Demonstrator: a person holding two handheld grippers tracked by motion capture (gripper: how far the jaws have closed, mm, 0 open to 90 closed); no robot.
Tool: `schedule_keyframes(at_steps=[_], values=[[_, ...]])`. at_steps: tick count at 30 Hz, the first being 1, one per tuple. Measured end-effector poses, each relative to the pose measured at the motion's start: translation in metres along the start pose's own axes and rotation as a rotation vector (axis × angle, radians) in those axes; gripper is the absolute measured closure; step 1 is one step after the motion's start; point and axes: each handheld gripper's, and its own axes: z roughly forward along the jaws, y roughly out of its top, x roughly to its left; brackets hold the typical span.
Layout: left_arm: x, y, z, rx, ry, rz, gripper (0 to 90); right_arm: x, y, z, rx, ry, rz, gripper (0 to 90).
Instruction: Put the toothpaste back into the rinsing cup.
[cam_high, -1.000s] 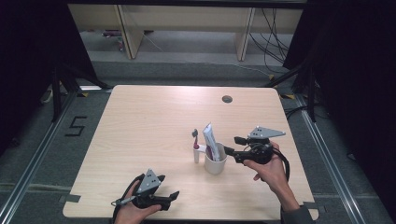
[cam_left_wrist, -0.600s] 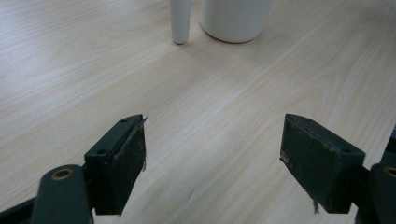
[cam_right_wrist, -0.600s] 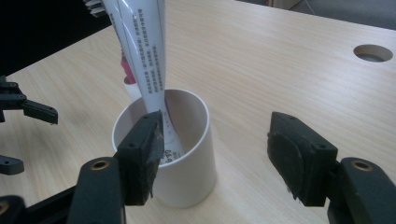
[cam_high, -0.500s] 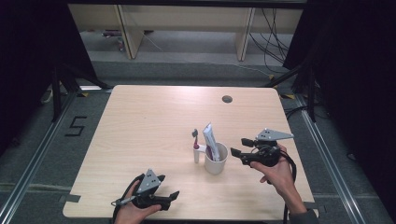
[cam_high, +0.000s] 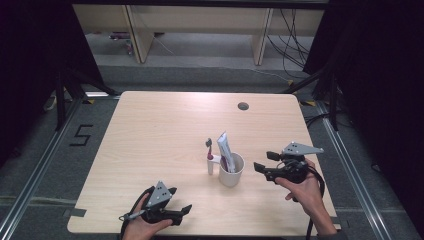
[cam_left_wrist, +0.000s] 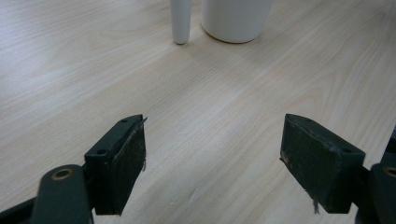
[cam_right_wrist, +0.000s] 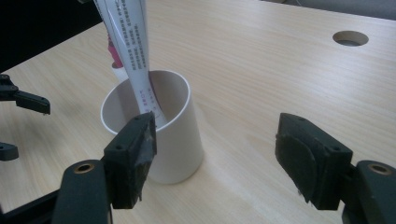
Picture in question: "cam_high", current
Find white cup with side holder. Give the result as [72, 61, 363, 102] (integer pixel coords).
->
[205, 151, 246, 188]

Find bundle of black cables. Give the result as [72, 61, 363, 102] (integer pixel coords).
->
[265, 8, 312, 80]

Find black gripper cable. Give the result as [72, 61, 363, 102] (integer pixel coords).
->
[119, 185, 156, 240]
[292, 165, 327, 240]

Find aluminium floor rail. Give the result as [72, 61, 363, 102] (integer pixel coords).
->
[0, 95, 84, 240]
[314, 99, 395, 240]

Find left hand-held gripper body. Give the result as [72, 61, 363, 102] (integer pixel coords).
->
[139, 180, 185, 226]

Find black floor cable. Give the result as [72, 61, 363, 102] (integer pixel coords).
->
[304, 112, 332, 130]

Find person's right hand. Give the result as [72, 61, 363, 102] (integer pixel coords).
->
[274, 158, 327, 220]

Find black curtain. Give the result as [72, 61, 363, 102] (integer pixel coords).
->
[0, 0, 103, 168]
[302, 0, 424, 231]

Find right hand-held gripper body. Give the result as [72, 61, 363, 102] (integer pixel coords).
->
[264, 141, 325, 185]

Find black metal stand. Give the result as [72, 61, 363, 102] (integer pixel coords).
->
[280, 64, 342, 132]
[54, 64, 120, 132]

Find beige wooden shelf unit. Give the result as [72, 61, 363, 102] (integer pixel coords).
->
[72, 3, 326, 67]

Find white toothpaste tube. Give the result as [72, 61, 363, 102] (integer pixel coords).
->
[216, 131, 237, 174]

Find pink toothbrush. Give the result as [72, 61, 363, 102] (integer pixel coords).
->
[204, 137, 215, 161]

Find person's left hand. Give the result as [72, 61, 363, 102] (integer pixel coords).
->
[121, 192, 174, 240]

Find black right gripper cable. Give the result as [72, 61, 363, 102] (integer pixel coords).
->
[292, 165, 327, 240]

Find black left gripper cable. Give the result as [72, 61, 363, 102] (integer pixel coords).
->
[119, 185, 156, 240]

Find grey cable plug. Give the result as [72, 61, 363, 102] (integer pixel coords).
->
[118, 209, 147, 222]

